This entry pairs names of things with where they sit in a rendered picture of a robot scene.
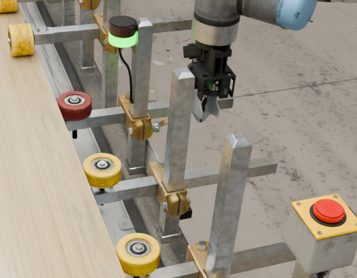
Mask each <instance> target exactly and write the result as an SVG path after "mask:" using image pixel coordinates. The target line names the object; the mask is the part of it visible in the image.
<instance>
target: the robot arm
mask: <svg viewBox="0 0 357 278"><path fill-rule="evenodd" d="M317 1H319V2H332V3H335V2H345V3H357V0H195V6H194V13H193V21H192V27H191V34H192V37H193V38H194V39H195V42H194V43H192V44H188V45H187V46H183V55H184V58H189V59H193V60H192V62H191V63H190V64H189V65H188V67H189V68H190V70H191V71H192V73H193V74H194V76H195V87H194V96H193V106H192V111H191V112H192V114H193V116H194V117H195V119H196V120H197V121H198V123H200V122H204V121H205V119H206V118H207V117H208V116H209V115H210V113H211V114H213V115H214V116H215V117H218V116H219V114H220V109H219V106H218V103H217V97H219V98H220V99H224V98H228V94H229V95H230V96H231V98H233V92H234V88H235V81H236V75H235V74H234V72H233V71H232V70H231V69H230V67H229V66H228V65H227V58H228V57H231V55H232V50H231V49H230V47H231V44H232V43H233V42H234V41H236V38H237V32H238V25H239V22H240V16H241V15H243V16H245V17H249V18H252V19H256V20H260V21H262V22H266V23H269V24H272V25H276V26H279V27H281V28H282V29H286V30H289V29H290V30H294V31H298V30H301V29H303V28H304V27H305V26H306V25H307V24H308V21H309V20H310V19H311V17H312V15H313V12H314V11H315V7H316V4H317ZM231 79H232V80H233V85H232V90H231V89H230V83H231ZM203 97H204V100H203ZM200 101H201V102H202V107H201V102H200Z"/></svg>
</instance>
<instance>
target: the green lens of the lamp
mask: <svg viewBox="0 0 357 278"><path fill-rule="evenodd" d="M109 43H110V44H111V45H113V46H116V47H130V46H133V45H134V44H135V43H136V34H135V35H134V36H132V37H130V38H117V37H114V36H112V35H111V34H110V32H109Z"/></svg>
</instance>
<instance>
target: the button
mask: <svg viewBox="0 0 357 278"><path fill-rule="evenodd" d="M313 213H314V214H315V216H316V217H317V218H319V219H320V220H321V221H324V222H327V223H337V222H340V221H341V220H342V219H343V218H344V215H345V210H344V208H343V206H342V205H341V204H340V203H338V202H336V201H334V200H331V199H321V200H318V201H316V202H315V204H314V206H313Z"/></svg>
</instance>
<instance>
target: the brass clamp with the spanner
mask: <svg viewBox="0 0 357 278"><path fill-rule="evenodd" d="M125 95H126V94H125ZM125 95H118V107H119V106H122V108H123V110H124V112H125V123H124V125H125V127H126V129H127V131H128V133H129V135H130V137H134V138H135V139H136V140H138V141H142V140H143V141H144V140H147V139H149V138H150V137H151V136H152V134H153V127H152V126H151V117H150V115H149V114H147V117H141V118H136V119H134V118H133V117H132V115H131V113H130V111H129V110H130V100H129V99H126V98H125Z"/></svg>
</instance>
